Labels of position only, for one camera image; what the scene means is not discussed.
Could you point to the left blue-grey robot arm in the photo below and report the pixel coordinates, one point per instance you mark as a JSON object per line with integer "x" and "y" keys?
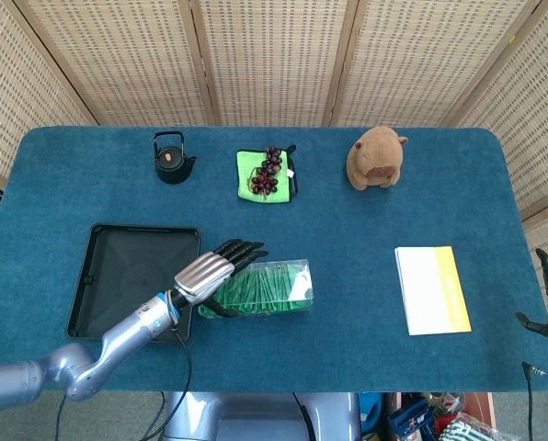
{"x": 117, "y": 340}

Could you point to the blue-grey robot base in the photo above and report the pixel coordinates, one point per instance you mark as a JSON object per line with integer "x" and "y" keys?
{"x": 255, "y": 418}

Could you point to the clear box of green sticks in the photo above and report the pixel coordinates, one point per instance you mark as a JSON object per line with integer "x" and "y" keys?
{"x": 274, "y": 289}

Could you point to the blue table mat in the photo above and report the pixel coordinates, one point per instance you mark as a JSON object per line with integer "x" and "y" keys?
{"x": 347, "y": 229}

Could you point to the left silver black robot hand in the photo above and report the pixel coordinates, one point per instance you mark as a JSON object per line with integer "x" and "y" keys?
{"x": 202, "y": 275}

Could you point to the green microfibre cloth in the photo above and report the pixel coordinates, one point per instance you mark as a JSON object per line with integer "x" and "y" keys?
{"x": 244, "y": 177}

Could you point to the black cast iron teapot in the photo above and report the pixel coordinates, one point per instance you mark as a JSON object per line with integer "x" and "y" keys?
{"x": 170, "y": 167}

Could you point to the white and yellow book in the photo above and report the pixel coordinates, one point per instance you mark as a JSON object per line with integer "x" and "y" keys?
{"x": 421, "y": 289}

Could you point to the brown capybara plush toy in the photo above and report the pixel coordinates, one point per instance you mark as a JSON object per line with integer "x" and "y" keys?
{"x": 375, "y": 156}

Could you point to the black plastic tray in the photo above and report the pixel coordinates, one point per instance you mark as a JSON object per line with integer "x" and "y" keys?
{"x": 127, "y": 271}

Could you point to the blue printed box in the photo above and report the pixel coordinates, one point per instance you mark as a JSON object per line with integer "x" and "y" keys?
{"x": 409, "y": 420}

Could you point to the green tea bag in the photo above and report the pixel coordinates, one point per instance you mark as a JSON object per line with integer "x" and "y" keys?
{"x": 301, "y": 305}

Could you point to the orange cardboard box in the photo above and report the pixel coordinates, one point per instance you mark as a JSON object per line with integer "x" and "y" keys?
{"x": 478, "y": 406}

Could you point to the woven rattan folding screen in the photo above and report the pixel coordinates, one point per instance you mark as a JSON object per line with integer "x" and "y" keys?
{"x": 274, "y": 55}

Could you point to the dark red grape bunch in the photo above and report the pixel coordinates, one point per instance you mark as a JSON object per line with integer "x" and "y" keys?
{"x": 269, "y": 167}

